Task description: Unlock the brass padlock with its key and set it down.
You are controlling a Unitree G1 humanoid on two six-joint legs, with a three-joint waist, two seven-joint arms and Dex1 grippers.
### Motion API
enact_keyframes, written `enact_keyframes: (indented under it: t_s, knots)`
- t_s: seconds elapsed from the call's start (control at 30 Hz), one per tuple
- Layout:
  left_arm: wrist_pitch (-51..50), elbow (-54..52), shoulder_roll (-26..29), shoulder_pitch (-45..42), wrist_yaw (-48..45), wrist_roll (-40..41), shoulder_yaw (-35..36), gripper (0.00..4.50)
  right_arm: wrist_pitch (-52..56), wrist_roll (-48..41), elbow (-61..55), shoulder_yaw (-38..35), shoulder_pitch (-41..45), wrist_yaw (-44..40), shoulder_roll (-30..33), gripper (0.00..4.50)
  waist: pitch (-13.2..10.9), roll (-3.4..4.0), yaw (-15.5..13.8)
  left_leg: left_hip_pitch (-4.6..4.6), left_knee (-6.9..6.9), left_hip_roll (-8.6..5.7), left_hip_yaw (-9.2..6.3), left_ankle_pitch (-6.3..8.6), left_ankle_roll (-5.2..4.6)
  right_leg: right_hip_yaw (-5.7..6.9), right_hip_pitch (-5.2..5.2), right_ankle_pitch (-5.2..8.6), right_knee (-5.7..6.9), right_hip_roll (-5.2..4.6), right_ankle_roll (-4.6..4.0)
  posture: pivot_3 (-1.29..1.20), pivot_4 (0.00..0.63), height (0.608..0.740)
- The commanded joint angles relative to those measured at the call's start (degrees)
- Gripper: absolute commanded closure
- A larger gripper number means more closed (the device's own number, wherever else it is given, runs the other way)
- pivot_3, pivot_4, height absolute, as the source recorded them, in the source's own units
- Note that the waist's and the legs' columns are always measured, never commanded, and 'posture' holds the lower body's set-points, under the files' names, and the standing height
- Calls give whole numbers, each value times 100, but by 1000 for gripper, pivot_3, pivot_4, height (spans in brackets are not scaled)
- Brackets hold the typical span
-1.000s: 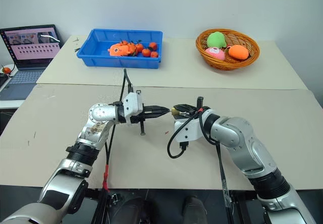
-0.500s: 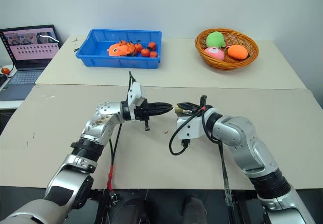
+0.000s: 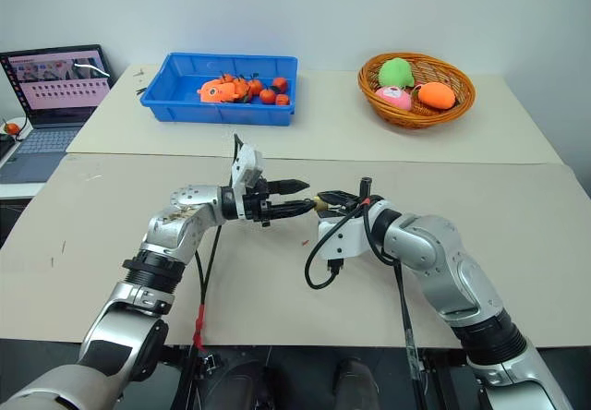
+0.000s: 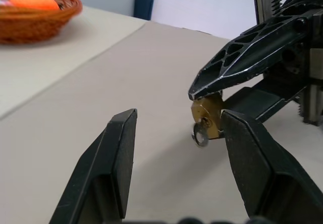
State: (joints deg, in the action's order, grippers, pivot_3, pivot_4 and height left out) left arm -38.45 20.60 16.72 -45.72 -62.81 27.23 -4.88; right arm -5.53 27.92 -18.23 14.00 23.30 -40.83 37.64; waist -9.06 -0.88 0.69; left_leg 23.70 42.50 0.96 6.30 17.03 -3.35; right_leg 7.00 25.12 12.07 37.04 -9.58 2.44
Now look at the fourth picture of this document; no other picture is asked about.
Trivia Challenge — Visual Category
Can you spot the orange round fruit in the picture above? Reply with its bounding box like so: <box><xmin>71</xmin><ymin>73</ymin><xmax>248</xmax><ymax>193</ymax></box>
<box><xmin>9</xmin><ymin>0</ymin><xmax>60</xmax><ymax>11</ymax></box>

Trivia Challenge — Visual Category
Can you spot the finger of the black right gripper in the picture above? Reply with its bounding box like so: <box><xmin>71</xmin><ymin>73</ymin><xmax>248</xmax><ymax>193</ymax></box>
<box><xmin>188</xmin><ymin>16</ymin><xmax>309</xmax><ymax>100</ymax></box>
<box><xmin>222</xmin><ymin>86</ymin><xmax>308</xmax><ymax>123</ymax></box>

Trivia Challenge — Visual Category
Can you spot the dark blue box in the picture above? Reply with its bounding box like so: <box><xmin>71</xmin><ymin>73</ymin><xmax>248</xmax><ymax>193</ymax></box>
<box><xmin>133</xmin><ymin>0</ymin><xmax>155</xmax><ymax>21</ymax></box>

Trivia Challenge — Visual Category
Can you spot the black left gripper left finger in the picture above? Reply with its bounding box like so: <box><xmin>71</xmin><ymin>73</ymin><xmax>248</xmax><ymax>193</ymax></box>
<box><xmin>49</xmin><ymin>108</ymin><xmax>138</xmax><ymax>224</ymax></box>

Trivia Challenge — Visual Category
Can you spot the silver key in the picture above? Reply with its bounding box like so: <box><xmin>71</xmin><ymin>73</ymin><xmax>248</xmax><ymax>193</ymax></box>
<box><xmin>192</xmin><ymin>119</ymin><xmax>211</xmax><ymax>148</ymax></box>

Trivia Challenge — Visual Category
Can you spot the brass padlock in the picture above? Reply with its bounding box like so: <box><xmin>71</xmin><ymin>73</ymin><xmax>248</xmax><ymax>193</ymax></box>
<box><xmin>190</xmin><ymin>92</ymin><xmax>225</xmax><ymax>140</ymax></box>

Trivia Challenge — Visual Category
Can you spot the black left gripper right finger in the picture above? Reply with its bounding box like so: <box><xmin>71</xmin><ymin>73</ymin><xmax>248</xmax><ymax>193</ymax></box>
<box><xmin>221</xmin><ymin>109</ymin><xmax>323</xmax><ymax>224</ymax></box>

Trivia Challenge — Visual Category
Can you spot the brown wicker basket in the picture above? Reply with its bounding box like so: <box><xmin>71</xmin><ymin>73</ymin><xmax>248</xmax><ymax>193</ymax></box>
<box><xmin>0</xmin><ymin>0</ymin><xmax>83</xmax><ymax>45</ymax></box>

